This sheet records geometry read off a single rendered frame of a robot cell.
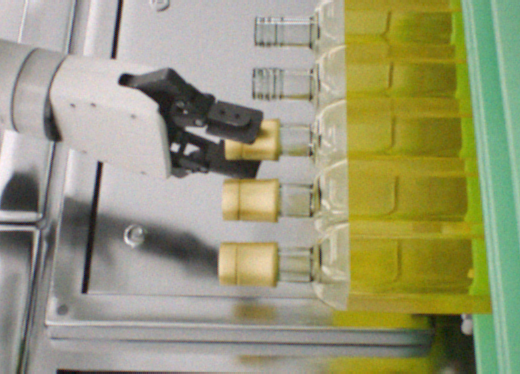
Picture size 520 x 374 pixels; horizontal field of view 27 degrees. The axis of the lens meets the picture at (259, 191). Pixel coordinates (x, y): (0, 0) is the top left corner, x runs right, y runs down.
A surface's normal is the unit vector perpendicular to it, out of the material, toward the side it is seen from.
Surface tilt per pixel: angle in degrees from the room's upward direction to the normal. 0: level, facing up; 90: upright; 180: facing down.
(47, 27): 90
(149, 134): 74
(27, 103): 78
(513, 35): 90
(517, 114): 90
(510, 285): 90
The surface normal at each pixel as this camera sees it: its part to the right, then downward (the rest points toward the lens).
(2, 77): -0.11, -0.16
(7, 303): 0.00, -0.53
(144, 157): -0.31, 0.82
